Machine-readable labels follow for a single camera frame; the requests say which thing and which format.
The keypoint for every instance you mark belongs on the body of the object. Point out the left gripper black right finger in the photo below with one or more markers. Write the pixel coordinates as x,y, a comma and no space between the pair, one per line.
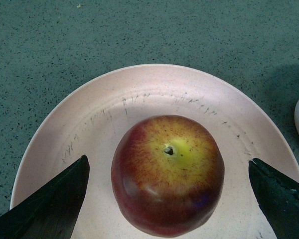
278,198

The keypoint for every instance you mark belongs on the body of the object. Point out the pink plate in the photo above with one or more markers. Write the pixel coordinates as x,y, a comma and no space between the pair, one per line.
92,120

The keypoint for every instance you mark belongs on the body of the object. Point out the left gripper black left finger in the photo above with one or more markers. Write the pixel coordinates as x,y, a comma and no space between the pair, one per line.
52,211

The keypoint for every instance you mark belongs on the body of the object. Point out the red apple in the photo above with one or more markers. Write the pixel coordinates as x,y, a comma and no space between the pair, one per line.
167,175

